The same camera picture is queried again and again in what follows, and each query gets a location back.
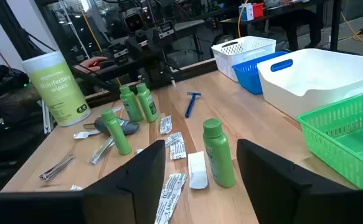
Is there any person's hand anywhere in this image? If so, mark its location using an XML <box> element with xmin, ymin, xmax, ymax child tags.
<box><xmin>79</xmin><ymin>55</ymin><xmax>108</xmax><ymax>75</ymax></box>

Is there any blue plastic basket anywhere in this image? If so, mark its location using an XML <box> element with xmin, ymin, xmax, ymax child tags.
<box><xmin>232</xmin><ymin>50</ymin><xmax>290</xmax><ymax>95</ymax></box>

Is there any green plastic basket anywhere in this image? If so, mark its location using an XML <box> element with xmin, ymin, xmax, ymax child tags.
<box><xmin>296</xmin><ymin>88</ymin><xmax>363</xmax><ymax>190</ymax></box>

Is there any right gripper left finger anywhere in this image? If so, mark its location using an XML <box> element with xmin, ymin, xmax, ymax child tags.
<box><xmin>0</xmin><ymin>139</ymin><xmax>166</xmax><ymax>224</ymax></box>

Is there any green disinfecting wipes canister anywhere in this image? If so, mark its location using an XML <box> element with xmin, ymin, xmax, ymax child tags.
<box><xmin>21</xmin><ymin>50</ymin><xmax>92</xmax><ymax>127</ymax></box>

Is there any red box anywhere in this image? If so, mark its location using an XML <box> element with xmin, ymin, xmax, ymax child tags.
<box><xmin>252</xmin><ymin>2</ymin><xmax>265</xmax><ymax>19</ymax></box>

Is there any dark grey deodorant stick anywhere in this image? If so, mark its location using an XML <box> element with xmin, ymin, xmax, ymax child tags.
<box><xmin>93</xmin><ymin>116</ymin><xmax>140</xmax><ymax>136</ymax></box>

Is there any silver nail clipper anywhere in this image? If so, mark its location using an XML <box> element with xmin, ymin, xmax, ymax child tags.
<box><xmin>39</xmin><ymin>154</ymin><xmax>76</xmax><ymax>182</ymax></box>

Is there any black diagonal beam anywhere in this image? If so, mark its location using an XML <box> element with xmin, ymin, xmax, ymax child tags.
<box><xmin>0</xmin><ymin>0</ymin><xmax>44</xmax><ymax>62</ymax></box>

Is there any white gauze pad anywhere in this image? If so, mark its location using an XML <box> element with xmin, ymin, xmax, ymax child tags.
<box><xmin>187</xmin><ymin>151</ymin><xmax>209</xmax><ymax>190</ymax></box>

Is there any blue disposable razor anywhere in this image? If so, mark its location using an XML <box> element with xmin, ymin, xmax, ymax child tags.
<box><xmin>185</xmin><ymin>91</ymin><xmax>202</xmax><ymax>119</ymax></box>

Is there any person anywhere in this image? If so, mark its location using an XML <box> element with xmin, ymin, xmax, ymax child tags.
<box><xmin>263</xmin><ymin>0</ymin><xmax>324</xmax><ymax>52</ymax></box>

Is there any blue and white box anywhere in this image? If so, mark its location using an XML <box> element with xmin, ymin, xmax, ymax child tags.
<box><xmin>238</xmin><ymin>2</ymin><xmax>254</xmax><ymax>21</ymax></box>

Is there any black metal post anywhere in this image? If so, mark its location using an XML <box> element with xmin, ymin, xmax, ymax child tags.
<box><xmin>329</xmin><ymin>0</ymin><xmax>343</xmax><ymax>52</ymax></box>

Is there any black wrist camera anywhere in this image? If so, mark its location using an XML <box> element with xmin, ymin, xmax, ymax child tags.
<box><xmin>123</xmin><ymin>7</ymin><xmax>146</xmax><ymax>32</ymax></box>

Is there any white paper packet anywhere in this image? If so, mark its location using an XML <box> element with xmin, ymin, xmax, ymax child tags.
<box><xmin>73</xmin><ymin>129</ymin><xmax>101</xmax><ymax>140</ymax></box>

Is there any yellow cable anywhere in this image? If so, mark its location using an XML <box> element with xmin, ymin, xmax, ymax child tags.
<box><xmin>339</xmin><ymin>11</ymin><xmax>363</xmax><ymax>49</ymax></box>
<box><xmin>81</xmin><ymin>12</ymin><xmax>103</xmax><ymax>53</ymax></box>
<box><xmin>237</xmin><ymin>0</ymin><xmax>249</xmax><ymax>39</ymax></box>

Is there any black computer mouse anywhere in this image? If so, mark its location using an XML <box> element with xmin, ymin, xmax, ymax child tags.
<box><xmin>97</xmin><ymin>59</ymin><xmax>117</xmax><ymax>70</ymax></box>

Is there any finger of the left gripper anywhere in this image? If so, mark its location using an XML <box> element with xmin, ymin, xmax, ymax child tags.
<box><xmin>158</xmin><ymin>19</ymin><xmax>178</xmax><ymax>43</ymax></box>
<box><xmin>108</xmin><ymin>42</ymin><xmax>131</xmax><ymax>62</ymax></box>

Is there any white plastic bin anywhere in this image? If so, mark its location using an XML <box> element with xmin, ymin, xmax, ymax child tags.
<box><xmin>257</xmin><ymin>48</ymin><xmax>363</xmax><ymax>121</ymax></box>

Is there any white perforated plastic basket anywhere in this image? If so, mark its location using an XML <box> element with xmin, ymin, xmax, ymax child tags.
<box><xmin>211</xmin><ymin>35</ymin><xmax>276</xmax><ymax>82</ymax></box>

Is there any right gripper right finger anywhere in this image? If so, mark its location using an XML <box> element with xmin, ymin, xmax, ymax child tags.
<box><xmin>236</xmin><ymin>139</ymin><xmax>363</xmax><ymax>224</ymax></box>

